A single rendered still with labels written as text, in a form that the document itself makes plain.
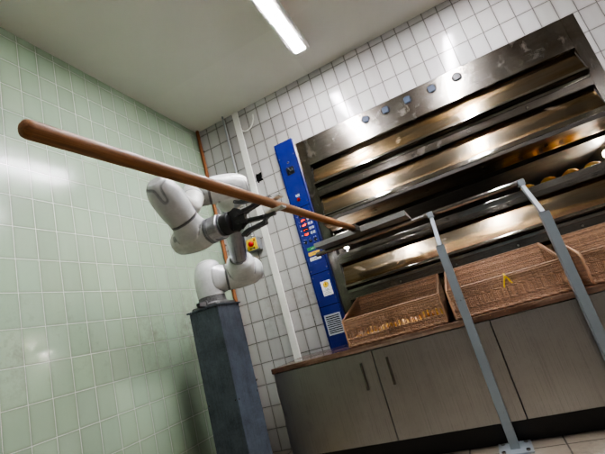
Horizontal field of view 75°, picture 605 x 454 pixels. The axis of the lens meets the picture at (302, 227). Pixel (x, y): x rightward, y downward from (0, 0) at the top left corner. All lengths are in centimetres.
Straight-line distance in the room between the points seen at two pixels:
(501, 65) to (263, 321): 238
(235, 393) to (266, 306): 98
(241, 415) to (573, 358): 156
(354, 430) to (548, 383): 95
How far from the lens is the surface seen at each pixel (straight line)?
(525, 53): 305
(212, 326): 225
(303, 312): 291
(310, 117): 315
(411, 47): 315
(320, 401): 236
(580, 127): 275
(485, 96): 294
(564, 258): 210
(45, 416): 203
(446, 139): 283
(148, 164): 84
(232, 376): 222
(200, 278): 233
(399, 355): 219
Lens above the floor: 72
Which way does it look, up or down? 15 degrees up
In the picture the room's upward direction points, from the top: 16 degrees counter-clockwise
